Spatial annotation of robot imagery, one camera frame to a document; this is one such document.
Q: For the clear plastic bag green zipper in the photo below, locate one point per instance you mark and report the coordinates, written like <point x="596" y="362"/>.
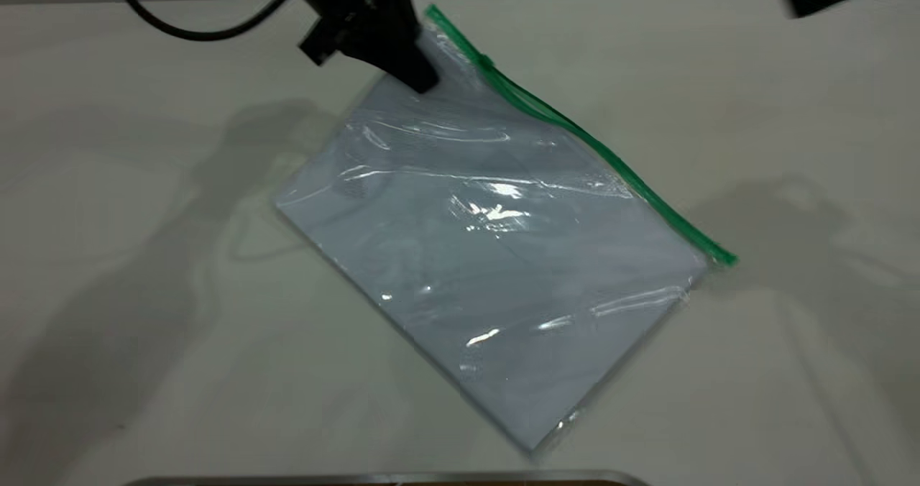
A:
<point x="503" y="270"/>

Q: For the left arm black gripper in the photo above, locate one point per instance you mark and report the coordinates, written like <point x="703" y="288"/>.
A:
<point x="345" y="1"/>

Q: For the green zipper slider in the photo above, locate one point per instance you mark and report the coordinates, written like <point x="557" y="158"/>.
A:
<point x="486" y="62"/>

